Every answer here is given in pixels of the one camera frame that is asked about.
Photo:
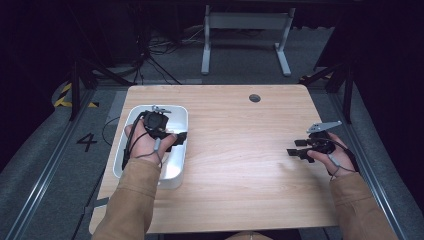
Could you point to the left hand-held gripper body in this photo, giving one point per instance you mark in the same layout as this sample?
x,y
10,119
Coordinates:
x,y
155,121

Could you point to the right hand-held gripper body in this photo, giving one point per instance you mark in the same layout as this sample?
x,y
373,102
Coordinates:
x,y
321,141

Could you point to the white plastic bin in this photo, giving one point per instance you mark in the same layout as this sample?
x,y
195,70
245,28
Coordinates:
x,y
174,166

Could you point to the person's left hand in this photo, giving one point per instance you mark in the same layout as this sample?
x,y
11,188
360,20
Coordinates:
x,y
146,146

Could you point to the person's right hand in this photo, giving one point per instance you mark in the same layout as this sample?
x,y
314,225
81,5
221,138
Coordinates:
x,y
340,160

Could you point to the black metal stand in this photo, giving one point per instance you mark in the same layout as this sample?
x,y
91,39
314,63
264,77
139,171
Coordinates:
x,y
75,90
348,93

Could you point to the grey table grommet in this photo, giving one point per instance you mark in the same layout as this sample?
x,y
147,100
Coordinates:
x,y
254,98

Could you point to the grey tape piece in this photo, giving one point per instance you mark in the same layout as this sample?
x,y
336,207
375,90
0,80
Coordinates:
x,y
100,202

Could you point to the yellow black hazard tape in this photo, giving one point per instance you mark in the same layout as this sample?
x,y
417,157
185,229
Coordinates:
x,y
61,98

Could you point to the person's tan clothing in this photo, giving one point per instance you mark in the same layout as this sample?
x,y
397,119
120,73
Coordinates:
x,y
248,236

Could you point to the aluminium floor rail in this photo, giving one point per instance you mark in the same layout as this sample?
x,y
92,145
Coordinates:
x,y
363,160
50,160

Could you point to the grey metal desk frame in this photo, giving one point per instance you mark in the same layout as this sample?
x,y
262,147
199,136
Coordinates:
x,y
246,20

